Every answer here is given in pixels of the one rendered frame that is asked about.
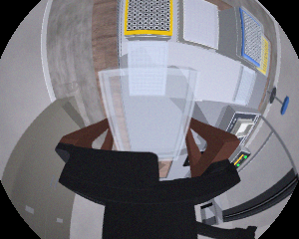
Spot black square pad with white label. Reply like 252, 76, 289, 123
183, 156, 189, 167

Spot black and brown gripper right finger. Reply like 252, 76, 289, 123
185, 118, 240, 177

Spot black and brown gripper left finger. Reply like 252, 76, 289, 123
59, 119, 114, 150

